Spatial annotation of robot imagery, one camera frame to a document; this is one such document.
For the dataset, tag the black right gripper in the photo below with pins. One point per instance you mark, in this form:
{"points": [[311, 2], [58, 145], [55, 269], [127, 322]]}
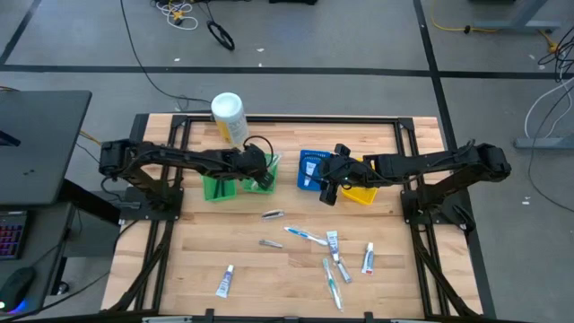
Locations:
{"points": [[347, 172]]}

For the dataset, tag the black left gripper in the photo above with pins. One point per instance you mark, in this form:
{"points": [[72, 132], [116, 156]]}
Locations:
{"points": [[251, 168]]}

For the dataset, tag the blue white toothbrush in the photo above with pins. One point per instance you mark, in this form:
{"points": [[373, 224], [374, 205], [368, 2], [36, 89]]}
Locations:
{"points": [[305, 235]]}

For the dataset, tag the white dark toothpaste tube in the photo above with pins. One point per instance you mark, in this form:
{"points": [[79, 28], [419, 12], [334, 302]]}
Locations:
{"points": [[332, 242]]}

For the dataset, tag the white red toothpaste tube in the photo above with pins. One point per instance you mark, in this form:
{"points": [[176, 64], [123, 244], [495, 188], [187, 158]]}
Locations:
{"points": [[367, 260]]}

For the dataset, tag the grey travel tube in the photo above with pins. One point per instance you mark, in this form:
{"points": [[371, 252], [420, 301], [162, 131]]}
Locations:
{"points": [[344, 271]]}

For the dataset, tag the green white toothbrush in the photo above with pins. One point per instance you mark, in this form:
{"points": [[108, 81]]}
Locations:
{"points": [[332, 283]]}

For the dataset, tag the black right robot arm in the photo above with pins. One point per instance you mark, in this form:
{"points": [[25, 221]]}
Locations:
{"points": [[426, 163]]}

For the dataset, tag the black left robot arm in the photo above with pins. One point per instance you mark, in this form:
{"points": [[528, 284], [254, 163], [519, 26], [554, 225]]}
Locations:
{"points": [[179, 157]]}

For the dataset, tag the green plastic basket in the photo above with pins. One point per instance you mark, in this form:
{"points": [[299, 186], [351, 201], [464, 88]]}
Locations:
{"points": [[247, 186], [207, 190]]}

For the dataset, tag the blue plastic basket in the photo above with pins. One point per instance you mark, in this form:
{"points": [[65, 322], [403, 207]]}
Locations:
{"points": [[301, 179]]}

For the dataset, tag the yellow plastic basket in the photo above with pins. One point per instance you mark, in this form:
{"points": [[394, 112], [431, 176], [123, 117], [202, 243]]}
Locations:
{"points": [[361, 196]]}

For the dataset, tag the white wipes canister yellow label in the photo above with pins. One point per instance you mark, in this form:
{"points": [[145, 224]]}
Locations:
{"points": [[228, 116]]}

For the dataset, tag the grey desk foot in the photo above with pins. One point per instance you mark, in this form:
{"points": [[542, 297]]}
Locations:
{"points": [[542, 142]]}

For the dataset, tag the black desk top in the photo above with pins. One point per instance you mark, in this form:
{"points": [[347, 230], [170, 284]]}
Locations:
{"points": [[40, 148]]}

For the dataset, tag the grey desk shelf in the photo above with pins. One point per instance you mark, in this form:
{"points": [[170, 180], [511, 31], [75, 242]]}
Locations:
{"points": [[45, 242]]}

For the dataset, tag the grey desk leg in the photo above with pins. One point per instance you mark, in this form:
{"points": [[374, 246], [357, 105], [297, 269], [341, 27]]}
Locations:
{"points": [[515, 24]]}

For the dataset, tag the backlit keyboard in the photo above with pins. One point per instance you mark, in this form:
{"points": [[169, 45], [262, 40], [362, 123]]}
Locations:
{"points": [[11, 235]]}

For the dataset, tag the black computer mouse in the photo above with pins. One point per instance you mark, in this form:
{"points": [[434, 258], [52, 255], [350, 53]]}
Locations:
{"points": [[18, 287]]}

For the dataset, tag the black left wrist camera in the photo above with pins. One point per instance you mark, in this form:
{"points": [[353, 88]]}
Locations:
{"points": [[254, 152]]}

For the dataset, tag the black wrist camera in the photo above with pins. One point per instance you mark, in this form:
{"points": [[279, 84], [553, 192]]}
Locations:
{"points": [[254, 152], [342, 150]]}

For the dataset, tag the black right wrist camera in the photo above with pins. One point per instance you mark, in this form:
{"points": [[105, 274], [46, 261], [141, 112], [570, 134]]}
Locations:
{"points": [[342, 150]]}

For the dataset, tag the black aluminium table frame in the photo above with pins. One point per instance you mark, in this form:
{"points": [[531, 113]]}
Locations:
{"points": [[291, 119]]}

